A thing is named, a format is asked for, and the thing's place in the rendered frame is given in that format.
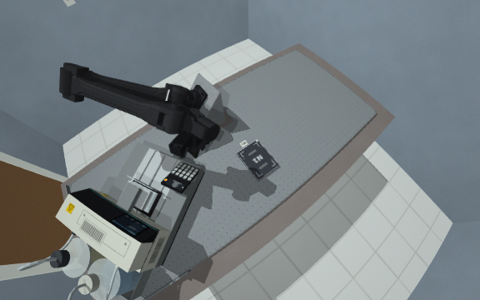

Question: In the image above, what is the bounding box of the white multi-well plate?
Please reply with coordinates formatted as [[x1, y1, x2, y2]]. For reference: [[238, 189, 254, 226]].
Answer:
[[137, 183, 158, 213]]

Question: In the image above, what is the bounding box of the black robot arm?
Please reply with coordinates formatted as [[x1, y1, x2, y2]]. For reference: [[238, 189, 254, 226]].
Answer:
[[59, 62, 220, 159]]

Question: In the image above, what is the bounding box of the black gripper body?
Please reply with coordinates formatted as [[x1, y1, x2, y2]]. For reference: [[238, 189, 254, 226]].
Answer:
[[189, 139, 210, 152]]

